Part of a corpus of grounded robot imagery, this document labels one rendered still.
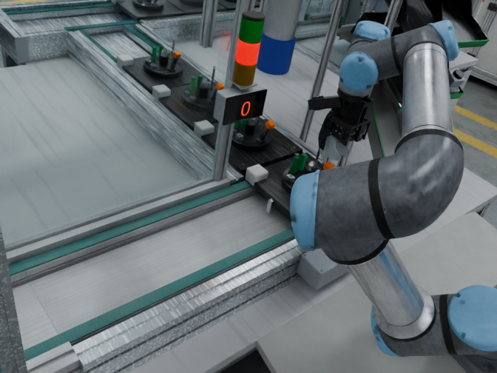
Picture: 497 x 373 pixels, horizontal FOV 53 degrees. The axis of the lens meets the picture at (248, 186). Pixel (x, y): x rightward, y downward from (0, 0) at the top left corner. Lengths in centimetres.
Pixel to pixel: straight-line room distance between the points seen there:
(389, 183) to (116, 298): 64
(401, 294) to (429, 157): 30
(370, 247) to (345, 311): 50
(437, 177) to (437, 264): 80
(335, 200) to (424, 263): 79
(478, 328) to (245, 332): 46
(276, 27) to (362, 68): 118
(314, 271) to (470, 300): 34
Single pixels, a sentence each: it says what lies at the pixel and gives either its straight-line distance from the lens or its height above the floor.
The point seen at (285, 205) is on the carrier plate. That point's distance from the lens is 129.
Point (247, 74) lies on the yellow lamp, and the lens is 114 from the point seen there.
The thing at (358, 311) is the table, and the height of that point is 86.
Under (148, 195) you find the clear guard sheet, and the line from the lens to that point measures 124.
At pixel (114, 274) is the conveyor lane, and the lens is 114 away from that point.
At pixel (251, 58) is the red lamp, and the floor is 133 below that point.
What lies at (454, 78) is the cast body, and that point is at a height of 126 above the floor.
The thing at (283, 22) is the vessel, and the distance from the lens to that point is 214.
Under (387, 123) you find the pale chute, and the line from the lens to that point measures 153.
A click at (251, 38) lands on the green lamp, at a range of 111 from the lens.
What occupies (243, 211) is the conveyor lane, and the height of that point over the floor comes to 92.
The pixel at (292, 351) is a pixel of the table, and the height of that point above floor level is 86.
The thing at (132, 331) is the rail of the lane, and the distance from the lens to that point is 99.
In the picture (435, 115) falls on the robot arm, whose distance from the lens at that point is 80.
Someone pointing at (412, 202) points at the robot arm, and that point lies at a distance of 68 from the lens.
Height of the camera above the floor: 176
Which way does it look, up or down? 37 degrees down
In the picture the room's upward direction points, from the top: 12 degrees clockwise
